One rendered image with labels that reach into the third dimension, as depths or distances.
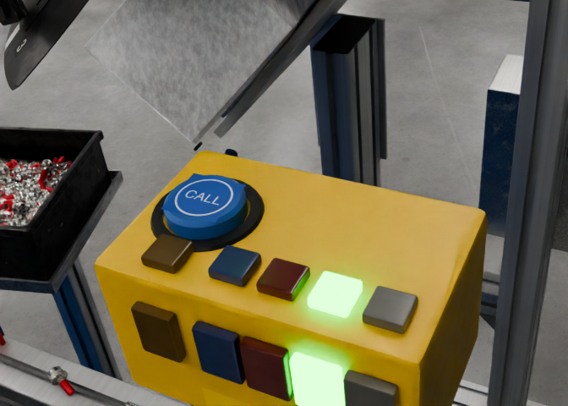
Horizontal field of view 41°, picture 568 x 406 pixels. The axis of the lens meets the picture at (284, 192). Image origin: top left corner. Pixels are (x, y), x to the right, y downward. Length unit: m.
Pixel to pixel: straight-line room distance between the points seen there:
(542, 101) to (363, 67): 0.21
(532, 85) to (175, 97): 0.35
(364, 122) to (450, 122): 1.48
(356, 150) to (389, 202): 0.55
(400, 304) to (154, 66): 0.45
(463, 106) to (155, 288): 2.18
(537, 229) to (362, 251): 0.57
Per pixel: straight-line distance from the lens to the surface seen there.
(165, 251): 0.34
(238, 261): 0.33
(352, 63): 0.85
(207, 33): 0.70
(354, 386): 0.31
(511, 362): 1.08
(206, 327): 0.33
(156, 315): 0.35
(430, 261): 0.33
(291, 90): 2.61
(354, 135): 0.90
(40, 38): 0.81
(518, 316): 0.99
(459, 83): 2.60
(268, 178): 0.38
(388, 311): 0.30
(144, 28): 0.71
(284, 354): 0.32
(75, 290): 0.87
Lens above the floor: 1.30
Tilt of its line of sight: 38 degrees down
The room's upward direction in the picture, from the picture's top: 7 degrees counter-clockwise
